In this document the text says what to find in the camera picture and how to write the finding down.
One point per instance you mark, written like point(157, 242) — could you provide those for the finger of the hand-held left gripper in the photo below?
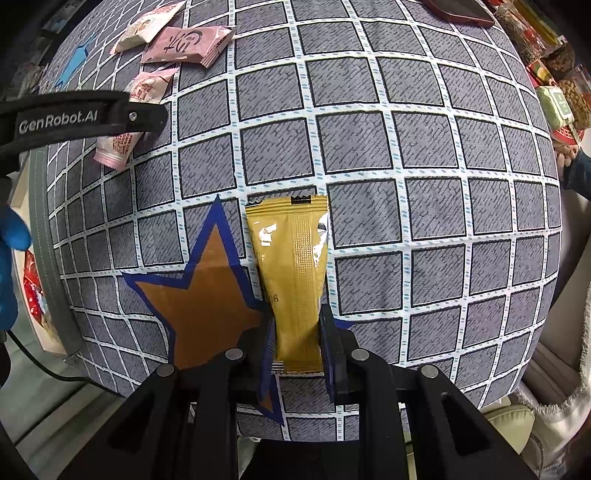
point(143, 119)

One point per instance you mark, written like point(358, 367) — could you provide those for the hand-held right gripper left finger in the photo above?
point(268, 350)

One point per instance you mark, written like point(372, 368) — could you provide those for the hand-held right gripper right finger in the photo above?
point(326, 350)

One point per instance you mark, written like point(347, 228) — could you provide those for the gold snack packet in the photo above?
point(291, 277)

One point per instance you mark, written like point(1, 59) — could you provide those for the white box of snacks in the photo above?
point(22, 184)

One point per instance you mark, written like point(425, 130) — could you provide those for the bag of dried snacks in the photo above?
point(526, 27)

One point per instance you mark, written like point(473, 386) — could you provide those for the person's left hand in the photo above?
point(11, 267)

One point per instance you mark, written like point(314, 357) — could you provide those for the pale pink snack packet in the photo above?
point(145, 23)
point(150, 85)

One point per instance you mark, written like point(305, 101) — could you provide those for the brown star marker blue border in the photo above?
point(207, 300)

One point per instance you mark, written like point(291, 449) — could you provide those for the pink flat snack packet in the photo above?
point(184, 46)

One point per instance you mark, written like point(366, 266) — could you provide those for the grey checked tablecloth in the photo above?
point(392, 184)

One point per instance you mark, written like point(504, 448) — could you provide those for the beige sofa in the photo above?
point(554, 383)

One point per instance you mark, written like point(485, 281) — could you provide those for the red phone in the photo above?
point(457, 10)

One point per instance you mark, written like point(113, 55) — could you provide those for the green snack box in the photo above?
point(554, 108)

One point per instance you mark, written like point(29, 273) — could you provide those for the clear tub of nuts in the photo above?
point(577, 99)

